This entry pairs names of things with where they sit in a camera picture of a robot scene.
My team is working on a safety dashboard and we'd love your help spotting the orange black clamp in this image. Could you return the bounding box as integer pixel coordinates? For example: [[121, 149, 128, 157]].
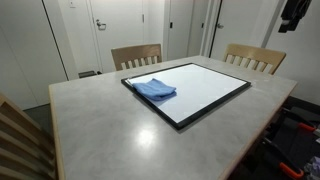
[[282, 108, 316, 132], [262, 138, 304, 180]]

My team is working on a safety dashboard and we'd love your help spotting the wooden chair front left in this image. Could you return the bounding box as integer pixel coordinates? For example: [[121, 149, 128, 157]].
[[0, 94, 58, 180]]

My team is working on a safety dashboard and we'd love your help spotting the silver door lever handle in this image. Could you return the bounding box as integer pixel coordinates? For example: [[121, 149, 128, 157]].
[[96, 19, 106, 31]]

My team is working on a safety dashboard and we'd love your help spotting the orange black clamp near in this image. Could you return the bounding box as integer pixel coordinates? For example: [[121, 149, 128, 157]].
[[262, 138, 304, 180]]

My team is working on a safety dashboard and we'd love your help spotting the orange black clamp far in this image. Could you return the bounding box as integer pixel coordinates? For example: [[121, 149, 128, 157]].
[[282, 108, 316, 132]]

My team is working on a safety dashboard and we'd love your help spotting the black framed white board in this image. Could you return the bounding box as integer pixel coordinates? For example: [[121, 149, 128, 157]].
[[121, 63, 251, 130]]

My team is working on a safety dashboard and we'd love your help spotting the blue cloth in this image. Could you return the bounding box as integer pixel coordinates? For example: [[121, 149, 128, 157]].
[[132, 78, 177, 101]]

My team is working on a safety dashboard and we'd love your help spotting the wooden chair by robot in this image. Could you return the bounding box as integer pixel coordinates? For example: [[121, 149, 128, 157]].
[[223, 43, 286, 75]]

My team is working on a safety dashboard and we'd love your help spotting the wooden chair near door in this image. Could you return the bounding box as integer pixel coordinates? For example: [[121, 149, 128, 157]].
[[111, 44, 162, 71]]

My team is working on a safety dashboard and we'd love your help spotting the white wall light switch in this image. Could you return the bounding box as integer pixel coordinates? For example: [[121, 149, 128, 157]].
[[68, 0, 76, 8]]

